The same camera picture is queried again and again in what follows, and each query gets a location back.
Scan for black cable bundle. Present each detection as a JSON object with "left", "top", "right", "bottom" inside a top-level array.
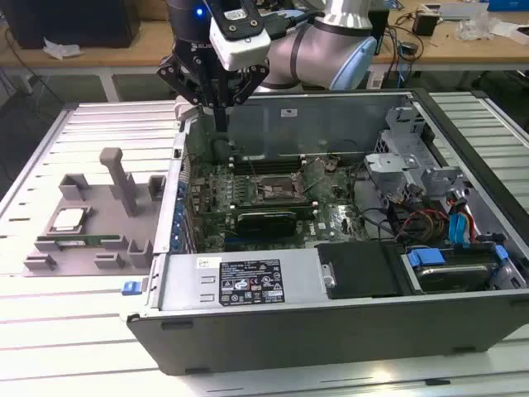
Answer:
[{"left": 353, "top": 165, "right": 414, "bottom": 243}]

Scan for black camera cable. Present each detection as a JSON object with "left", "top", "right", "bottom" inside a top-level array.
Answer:
[{"left": 269, "top": 10, "right": 328, "bottom": 38}]

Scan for black drive bay cover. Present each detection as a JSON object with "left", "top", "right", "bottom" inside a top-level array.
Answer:
[{"left": 316, "top": 242, "right": 408, "bottom": 301}]

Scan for grey parts rack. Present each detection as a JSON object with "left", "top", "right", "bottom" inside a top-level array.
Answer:
[{"left": 20, "top": 146, "right": 169, "bottom": 278}]

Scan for black graphics card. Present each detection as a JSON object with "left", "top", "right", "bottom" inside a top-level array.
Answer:
[{"left": 235, "top": 210, "right": 298, "bottom": 239}]

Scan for hard disk in blue carrier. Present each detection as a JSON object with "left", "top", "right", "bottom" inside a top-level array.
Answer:
[{"left": 403, "top": 243, "right": 508, "bottom": 295}]

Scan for open black PC case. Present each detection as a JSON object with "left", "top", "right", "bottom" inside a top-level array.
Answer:
[{"left": 119, "top": 88, "right": 529, "bottom": 377}]

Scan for wooden desk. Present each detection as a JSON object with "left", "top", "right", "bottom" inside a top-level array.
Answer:
[{"left": 0, "top": 0, "right": 529, "bottom": 103}]

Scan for green motherboard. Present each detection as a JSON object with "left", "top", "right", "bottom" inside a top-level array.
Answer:
[{"left": 188, "top": 155, "right": 373, "bottom": 253}]

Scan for red yellow wire bundle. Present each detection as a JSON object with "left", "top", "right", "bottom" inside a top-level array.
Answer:
[{"left": 396, "top": 208, "right": 450, "bottom": 245}]

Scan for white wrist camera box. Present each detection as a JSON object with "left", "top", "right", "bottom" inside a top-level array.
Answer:
[{"left": 208, "top": 7, "right": 273, "bottom": 72}]

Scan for silver CPU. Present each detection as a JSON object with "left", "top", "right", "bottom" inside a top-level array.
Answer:
[{"left": 52, "top": 208, "right": 88, "bottom": 232}]

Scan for clear plastic bag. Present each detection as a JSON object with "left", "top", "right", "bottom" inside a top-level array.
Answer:
[{"left": 456, "top": 12, "right": 495, "bottom": 42}]

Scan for blue flat wire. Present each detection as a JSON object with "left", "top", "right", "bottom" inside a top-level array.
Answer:
[{"left": 448, "top": 208, "right": 472, "bottom": 249}]

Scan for grey case latch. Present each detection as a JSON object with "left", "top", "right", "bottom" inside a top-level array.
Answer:
[{"left": 173, "top": 97, "right": 203, "bottom": 123}]

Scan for black desktop box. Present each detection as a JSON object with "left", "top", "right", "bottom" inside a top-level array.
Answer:
[{"left": 369, "top": 7, "right": 392, "bottom": 57}]

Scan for small black cylinder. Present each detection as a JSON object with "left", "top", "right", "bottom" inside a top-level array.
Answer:
[{"left": 212, "top": 138, "right": 231, "bottom": 162}]

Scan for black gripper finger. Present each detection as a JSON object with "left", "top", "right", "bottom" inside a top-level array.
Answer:
[
  {"left": 220, "top": 65, "right": 269, "bottom": 133},
  {"left": 155, "top": 55, "right": 222, "bottom": 133}
]

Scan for white flat box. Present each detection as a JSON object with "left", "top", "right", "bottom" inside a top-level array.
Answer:
[{"left": 437, "top": 2, "right": 489, "bottom": 22}]

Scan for CPU socket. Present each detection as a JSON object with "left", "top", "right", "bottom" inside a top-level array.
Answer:
[{"left": 255, "top": 171, "right": 306, "bottom": 204}]

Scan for black computer tower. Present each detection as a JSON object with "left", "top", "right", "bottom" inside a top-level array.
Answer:
[{"left": 0, "top": 0, "right": 141, "bottom": 50}]

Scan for silver metal drive cage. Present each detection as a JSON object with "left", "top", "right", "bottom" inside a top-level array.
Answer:
[{"left": 363, "top": 105, "right": 472, "bottom": 208}]

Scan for black office chair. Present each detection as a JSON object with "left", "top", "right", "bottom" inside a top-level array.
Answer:
[{"left": 470, "top": 69, "right": 529, "bottom": 137}]

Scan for blue boxes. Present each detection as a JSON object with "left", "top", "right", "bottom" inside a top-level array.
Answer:
[{"left": 487, "top": 0, "right": 529, "bottom": 13}]

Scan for green RAM stick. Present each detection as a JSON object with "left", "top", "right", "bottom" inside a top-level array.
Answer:
[{"left": 36, "top": 233, "right": 122, "bottom": 249}]

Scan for black RAM slot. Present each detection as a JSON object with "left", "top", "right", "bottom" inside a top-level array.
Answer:
[{"left": 229, "top": 199, "right": 318, "bottom": 208}]

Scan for silver power supply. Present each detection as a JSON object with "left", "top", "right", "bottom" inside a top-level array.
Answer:
[{"left": 159, "top": 247, "right": 331, "bottom": 311}]

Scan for metal socket cover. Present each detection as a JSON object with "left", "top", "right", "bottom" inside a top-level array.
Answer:
[{"left": 298, "top": 156, "right": 330, "bottom": 195}]

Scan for white paper box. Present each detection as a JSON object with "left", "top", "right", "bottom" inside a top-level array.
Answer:
[{"left": 491, "top": 20, "right": 529, "bottom": 45}]

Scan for metal locking lever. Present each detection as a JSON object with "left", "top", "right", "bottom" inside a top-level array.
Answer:
[{"left": 246, "top": 155, "right": 266, "bottom": 196}]

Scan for white crumpled plastic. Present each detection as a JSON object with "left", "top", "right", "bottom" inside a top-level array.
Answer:
[{"left": 43, "top": 36, "right": 83, "bottom": 60}]

